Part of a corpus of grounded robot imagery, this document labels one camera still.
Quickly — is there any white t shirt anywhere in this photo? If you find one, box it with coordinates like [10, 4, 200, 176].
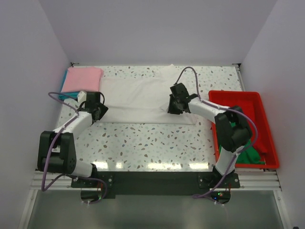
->
[100, 64, 196, 125]

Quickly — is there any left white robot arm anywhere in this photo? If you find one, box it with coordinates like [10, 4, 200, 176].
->
[37, 92, 108, 187]

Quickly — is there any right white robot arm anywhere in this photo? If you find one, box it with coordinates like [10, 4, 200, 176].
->
[168, 83, 253, 187]

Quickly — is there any folded pink t shirt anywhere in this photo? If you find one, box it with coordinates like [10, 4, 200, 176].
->
[61, 67, 103, 93]

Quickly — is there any folded teal t shirt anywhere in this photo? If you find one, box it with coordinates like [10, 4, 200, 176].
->
[58, 70, 79, 101]

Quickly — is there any red plastic bin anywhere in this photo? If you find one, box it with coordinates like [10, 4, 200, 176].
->
[208, 90, 280, 169]

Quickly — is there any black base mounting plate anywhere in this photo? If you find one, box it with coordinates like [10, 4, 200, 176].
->
[71, 170, 241, 200]

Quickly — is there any green t shirt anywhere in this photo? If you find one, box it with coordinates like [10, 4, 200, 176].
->
[217, 123, 265, 165]

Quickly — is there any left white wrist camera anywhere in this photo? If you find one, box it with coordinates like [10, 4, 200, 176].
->
[77, 91, 87, 104]

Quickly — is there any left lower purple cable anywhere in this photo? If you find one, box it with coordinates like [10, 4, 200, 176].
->
[81, 179, 108, 206]

